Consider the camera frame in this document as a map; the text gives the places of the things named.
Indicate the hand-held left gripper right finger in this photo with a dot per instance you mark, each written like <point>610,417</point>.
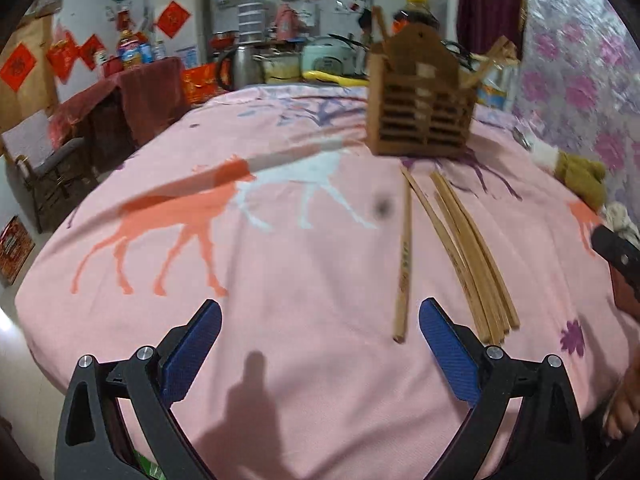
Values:
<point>447,355</point>

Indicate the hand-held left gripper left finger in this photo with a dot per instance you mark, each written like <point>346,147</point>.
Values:
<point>192,350</point>

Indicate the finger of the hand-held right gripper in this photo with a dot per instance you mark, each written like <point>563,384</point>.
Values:
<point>620,257</point>

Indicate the group of wooden chopsticks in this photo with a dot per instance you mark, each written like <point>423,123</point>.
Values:
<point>480,270</point>

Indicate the single printed wooden chopstick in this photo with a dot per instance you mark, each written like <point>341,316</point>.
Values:
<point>402,270</point>

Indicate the brown wooden chopstick holder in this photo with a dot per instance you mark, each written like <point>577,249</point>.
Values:
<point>420,125</point>

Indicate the person's right hand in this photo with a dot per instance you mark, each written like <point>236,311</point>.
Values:
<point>625,410</point>

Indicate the white patterned cloth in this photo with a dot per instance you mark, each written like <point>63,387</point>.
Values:
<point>622,217</point>

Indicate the pink deer print bedsheet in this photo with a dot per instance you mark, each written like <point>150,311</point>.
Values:
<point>300,270</point>

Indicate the metal spoon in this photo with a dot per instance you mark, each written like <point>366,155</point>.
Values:
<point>521,137</point>

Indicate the floral mattress in plastic wrap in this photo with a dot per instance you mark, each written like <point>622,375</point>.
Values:
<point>575,60</point>

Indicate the clear cooking oil bottle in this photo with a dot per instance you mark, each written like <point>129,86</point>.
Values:
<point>495,97</point>

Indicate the red gift box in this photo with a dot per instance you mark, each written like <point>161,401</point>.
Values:
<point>15,250</point>

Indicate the wicker chair with cushions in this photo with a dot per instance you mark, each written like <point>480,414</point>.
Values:
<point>65,160</point>

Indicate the table with red cloth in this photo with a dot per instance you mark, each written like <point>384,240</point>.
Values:
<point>150,95</point>

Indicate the orange red gift bag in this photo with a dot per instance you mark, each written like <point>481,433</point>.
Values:
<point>200,85</point>

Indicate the stainless steel kettle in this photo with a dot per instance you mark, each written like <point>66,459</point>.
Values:
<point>245,67</point>

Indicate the brown wooden door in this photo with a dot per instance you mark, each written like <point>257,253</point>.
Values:
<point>30,105</point>

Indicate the steel pot with lid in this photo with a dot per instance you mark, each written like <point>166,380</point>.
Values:
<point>282,67</point>

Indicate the yellow saucepan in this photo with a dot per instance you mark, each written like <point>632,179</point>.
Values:
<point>330,78</point>

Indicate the orange cooking oil bottle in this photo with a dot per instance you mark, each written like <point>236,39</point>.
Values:
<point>129,52</point>

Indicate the red basin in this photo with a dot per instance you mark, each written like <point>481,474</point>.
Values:
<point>224,40</point>

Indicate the small red diamond paper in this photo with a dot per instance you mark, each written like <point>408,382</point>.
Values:
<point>91,52</point>

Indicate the pale green rice cooker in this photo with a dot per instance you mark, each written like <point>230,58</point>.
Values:
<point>325,57</point>

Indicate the soy sauce bottle yellow cap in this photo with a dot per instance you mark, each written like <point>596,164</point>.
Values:
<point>415,10</point>

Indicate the red hanging decoration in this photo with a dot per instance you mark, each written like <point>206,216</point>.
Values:
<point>62,55</point>

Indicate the white refrigerator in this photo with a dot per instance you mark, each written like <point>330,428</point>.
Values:
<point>200,20</point>

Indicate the red diamond paper on refrigerator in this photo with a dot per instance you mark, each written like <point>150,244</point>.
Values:
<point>173,20</point>

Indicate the red diamond paper on door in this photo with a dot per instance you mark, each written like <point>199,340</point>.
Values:
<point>17,67</point>

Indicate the stacked steamer with green lid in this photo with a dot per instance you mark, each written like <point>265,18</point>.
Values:
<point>250,15</point>

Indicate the pink thermos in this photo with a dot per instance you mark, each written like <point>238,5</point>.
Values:
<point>286,22</point>

